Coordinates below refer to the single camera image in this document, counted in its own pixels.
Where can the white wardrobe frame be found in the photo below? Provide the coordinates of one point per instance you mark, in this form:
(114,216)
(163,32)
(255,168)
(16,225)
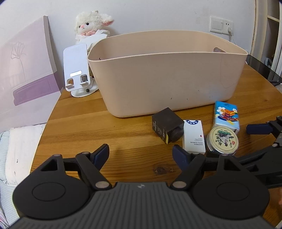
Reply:
(266,45)

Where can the white plush lamb toy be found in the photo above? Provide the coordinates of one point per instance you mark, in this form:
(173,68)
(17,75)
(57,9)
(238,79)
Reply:
(87,23)

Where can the round decorated tin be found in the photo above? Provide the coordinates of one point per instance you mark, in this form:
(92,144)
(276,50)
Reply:
(222,140)

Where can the white wall switch socket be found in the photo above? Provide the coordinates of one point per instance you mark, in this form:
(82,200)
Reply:
(222,26)

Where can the blue bear tissue pack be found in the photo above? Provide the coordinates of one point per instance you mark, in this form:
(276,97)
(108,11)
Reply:
(226,115)

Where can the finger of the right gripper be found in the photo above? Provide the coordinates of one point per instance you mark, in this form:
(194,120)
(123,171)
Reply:
(265,162)
(270,127)

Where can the black glass side table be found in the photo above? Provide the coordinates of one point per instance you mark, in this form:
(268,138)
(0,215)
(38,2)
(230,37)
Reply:
(264,70)

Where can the beige plastic storage basket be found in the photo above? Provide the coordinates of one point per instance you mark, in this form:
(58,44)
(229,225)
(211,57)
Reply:
(145,72)

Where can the white phone stand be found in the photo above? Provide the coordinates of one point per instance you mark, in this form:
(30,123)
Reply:
(78,80)

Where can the pink lilac bed headboard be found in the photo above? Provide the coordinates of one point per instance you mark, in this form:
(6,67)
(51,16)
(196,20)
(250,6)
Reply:
(30,87)

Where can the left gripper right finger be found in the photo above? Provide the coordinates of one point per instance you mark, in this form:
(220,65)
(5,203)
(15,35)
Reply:
(192,168)

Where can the white slim box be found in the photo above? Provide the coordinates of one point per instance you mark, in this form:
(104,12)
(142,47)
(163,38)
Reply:
(193,137)

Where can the black small box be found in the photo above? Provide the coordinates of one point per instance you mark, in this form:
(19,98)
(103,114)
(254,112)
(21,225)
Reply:
(167,125)

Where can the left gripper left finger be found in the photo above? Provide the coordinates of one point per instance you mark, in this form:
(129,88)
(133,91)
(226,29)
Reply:
(90,165)

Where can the white pillow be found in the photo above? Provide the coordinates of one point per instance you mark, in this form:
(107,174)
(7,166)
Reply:
(23,143)

